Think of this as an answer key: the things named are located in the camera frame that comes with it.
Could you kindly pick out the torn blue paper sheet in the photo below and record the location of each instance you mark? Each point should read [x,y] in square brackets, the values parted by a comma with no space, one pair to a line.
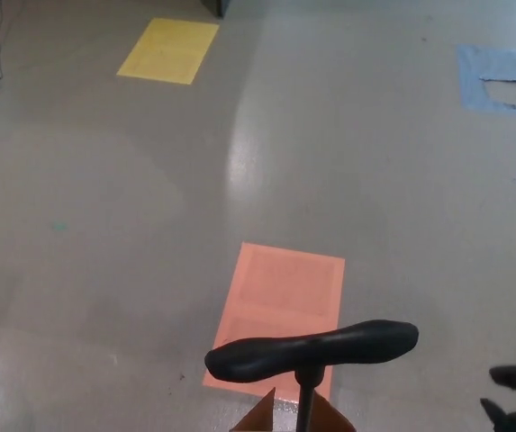
[473,81]

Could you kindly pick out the yellow paper sheet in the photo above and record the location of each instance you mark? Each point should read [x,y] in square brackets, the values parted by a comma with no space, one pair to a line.
[167,49]

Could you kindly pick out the black furniture base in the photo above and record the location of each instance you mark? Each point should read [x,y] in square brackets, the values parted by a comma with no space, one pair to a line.
[217,6]

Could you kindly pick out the orange paper sheet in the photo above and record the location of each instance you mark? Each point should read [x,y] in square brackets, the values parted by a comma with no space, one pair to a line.
[284,288]

